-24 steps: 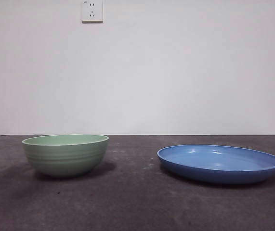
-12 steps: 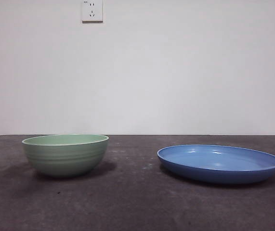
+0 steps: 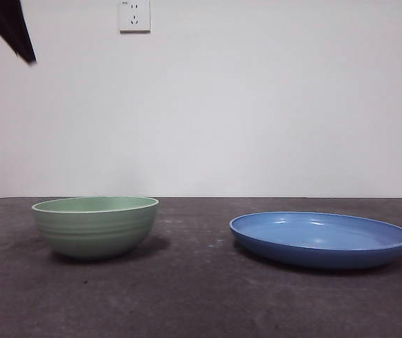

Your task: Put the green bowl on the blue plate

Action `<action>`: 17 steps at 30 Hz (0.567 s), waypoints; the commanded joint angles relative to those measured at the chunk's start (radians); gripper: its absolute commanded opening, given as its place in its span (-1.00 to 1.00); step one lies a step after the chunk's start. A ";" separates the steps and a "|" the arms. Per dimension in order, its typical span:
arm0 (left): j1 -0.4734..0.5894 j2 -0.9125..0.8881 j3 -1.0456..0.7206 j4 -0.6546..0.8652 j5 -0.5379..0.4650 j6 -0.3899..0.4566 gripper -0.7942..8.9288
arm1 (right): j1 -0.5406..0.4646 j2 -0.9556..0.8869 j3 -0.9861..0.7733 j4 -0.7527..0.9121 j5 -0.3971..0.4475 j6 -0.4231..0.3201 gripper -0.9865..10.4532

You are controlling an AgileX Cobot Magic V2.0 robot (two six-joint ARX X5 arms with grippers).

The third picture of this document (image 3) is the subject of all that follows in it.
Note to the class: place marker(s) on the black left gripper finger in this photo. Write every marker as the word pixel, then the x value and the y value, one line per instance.
pixel 7 24

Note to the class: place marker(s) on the green ribbed bowl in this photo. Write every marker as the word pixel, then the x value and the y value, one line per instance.
pixel 95 236

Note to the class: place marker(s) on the blue plate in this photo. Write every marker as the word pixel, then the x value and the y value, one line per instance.
pixel 320 246

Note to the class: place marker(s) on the white wall socket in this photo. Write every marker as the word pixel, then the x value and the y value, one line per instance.
pixel 134 17

